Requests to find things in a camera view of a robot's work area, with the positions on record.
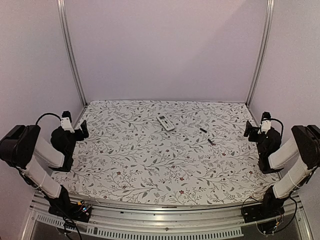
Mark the white remote control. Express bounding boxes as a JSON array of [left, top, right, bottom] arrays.
[[156, 115, 175, 132]]

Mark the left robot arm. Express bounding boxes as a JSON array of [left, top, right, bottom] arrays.
[[0, 121, 89, 217]]

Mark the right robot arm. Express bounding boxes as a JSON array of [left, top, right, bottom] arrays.
[[244, 118, 320, 218]]

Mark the floral patterned table mat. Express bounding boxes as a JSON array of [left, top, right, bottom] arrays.
[[51, 100, 279, 206]]

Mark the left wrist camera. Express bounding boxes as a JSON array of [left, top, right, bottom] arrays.
[[60, 111, 75, 133]]

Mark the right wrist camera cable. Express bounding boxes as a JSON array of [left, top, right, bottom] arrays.
[[270, 117, 285, 137]]

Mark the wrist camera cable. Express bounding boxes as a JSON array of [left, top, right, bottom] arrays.
[[35, 112, 63, 126], [270, 117, 285, 137]]

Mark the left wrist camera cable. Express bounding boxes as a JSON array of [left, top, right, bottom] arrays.
[[35, 112, 63, 126]]

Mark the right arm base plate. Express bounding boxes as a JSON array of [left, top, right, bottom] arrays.
[[241, 203, 285, 223]]

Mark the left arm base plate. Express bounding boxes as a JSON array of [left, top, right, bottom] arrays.
[[48, 200, 92, 223]]

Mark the front aluminium rail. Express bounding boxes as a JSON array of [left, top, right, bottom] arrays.
[[21, 193, 315, 240]]

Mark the left aluminium frame post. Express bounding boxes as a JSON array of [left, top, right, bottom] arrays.
[[56, 0, 88, 107]]

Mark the aluminium frame post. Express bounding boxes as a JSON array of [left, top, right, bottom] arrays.
[[245, 0, 275, 108], [56, 0, 88, 107]]

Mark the right aluminium frame post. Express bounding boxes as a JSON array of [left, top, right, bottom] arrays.
[[245, 0, 275, 108]]

